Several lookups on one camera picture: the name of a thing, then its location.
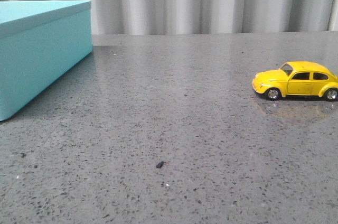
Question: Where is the light blue plastic box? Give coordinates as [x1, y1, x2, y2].
[1, 0, 92, 120]

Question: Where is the yellow toy beetle car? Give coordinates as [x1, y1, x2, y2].
[252, 61, 337, 101]

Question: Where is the small black debris piece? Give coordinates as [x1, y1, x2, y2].
[155, 161, 165, 169]

